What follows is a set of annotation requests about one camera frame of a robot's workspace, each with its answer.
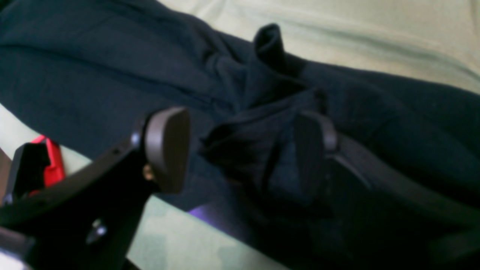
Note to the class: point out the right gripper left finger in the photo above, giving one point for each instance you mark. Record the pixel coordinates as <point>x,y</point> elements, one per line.
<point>88,221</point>

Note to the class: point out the blue orange bar clamp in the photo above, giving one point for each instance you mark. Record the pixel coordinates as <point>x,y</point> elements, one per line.
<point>36,166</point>

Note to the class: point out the light green table cloth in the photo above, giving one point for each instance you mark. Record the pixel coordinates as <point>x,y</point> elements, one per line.
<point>432,40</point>

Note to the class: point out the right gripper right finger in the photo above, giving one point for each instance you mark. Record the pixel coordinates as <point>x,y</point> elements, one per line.
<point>385,220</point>

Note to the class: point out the black T-shirt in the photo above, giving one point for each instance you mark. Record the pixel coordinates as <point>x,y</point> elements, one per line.
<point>84,73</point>

